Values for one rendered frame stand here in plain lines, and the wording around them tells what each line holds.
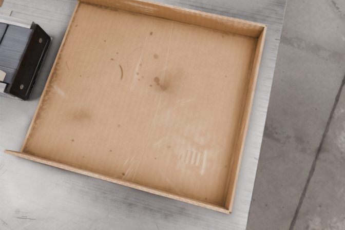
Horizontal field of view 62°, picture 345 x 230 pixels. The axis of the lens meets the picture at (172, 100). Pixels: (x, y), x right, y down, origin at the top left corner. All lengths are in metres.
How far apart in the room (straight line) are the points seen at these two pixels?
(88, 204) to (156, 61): 0.22
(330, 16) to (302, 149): 0.66
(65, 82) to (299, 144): 1.07
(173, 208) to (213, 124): 0.13
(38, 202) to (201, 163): 0.23
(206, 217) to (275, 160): 0.91
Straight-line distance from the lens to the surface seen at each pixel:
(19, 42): 0.46
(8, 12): 0.56
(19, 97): 0.47
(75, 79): 0.46
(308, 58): 1.46
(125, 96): 0.43
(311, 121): 1.38
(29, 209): 0.46
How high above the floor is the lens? 1.24
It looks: 75 degrees down
